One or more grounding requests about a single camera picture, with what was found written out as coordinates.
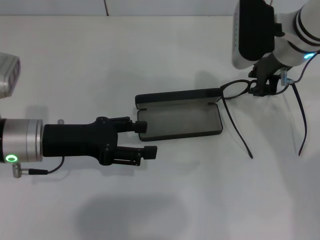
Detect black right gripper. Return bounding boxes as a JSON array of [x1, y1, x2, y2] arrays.
[[248, 51, 286, 98]]

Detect black glasses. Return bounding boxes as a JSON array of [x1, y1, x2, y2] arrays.
[[219, 79, 308, 160]]

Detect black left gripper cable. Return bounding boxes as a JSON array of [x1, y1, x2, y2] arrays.
[[12, 156, 66, 179]]

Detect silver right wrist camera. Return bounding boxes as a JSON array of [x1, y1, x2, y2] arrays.
[[231, 0, 285, 70]]

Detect black glasses case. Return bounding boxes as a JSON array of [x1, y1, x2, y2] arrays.
[[134, 88, 224, 143]]

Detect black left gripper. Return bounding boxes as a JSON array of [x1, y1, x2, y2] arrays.
[[42, 116, 158, 168]]

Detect grey right gripper cable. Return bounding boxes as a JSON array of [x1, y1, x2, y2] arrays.
[[279, 49, 320, 87]]

